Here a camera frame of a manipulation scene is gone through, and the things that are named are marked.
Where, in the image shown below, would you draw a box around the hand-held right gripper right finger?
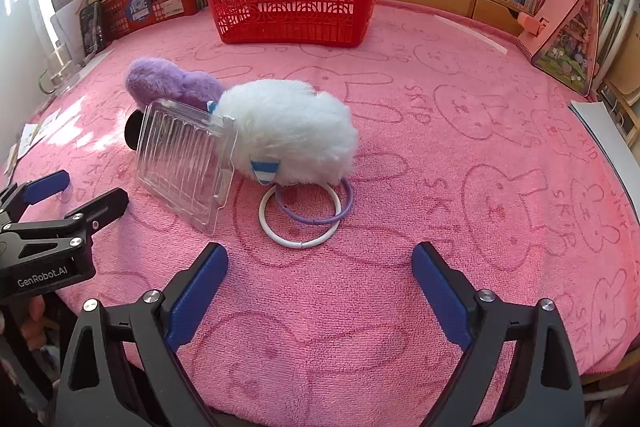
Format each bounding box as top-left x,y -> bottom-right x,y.
411,242 -> 586,427

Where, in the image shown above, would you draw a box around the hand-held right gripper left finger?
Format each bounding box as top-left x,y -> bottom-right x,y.
54,242 -> 230,427

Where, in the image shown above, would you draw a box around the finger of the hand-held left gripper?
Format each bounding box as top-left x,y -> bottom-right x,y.
62,187 -> 130,239
0,170 -> 71,222

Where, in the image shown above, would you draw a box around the clear plastic tray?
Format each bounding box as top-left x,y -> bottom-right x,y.
135,101 -> 238,235

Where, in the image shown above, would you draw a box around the white binder ring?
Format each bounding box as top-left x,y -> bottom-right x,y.
259,184 -> 342,249

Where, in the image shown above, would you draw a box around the purple binder ring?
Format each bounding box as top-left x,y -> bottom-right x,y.
277,177 -> 354,225

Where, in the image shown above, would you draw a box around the purple plush toy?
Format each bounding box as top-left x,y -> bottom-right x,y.
125,57 -> 226,112

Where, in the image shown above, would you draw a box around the white plush toy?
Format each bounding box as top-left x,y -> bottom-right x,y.
207,79 -> 359,186

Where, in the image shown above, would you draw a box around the red plastic basket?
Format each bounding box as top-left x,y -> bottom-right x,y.
197,0 -> 387,48

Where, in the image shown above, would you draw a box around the person's left hand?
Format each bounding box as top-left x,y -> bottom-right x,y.
22,296 -> 48,350

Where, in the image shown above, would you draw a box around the small paper cards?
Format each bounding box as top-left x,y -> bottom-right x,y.
5,122 -> 61,178

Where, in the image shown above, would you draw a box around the black round disc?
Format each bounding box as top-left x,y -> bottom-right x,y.
124,109 -> 146,151

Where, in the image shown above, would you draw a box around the pink rabbit print towel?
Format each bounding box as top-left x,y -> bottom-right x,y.
10,0 -> 640,418

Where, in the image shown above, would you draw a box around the black flat device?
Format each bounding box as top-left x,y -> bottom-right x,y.
80,2 -> 107,55

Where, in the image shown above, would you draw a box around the white leaning boards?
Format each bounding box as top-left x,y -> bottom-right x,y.
50,0 -> 101,62

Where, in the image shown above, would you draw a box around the red plastic crate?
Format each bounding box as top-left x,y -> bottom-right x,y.
100,0 -> 198,42

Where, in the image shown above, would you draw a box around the white paper board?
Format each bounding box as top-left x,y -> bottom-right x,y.
568,99 -> 640,208

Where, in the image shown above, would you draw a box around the pink house-shaped toy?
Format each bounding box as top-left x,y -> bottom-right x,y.
516,0 -> 601,96

